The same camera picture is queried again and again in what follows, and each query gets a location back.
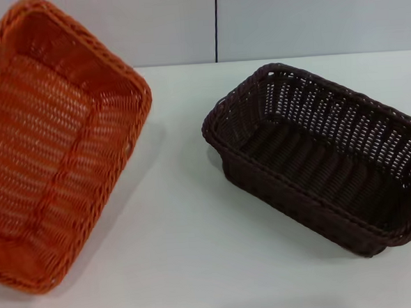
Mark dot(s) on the orange woven basket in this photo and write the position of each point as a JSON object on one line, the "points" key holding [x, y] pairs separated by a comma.
{"points": [[52, 153]]}

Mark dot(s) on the dark brown woven basket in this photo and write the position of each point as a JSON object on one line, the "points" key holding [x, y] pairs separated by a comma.
{"points": [[318, 175]]}

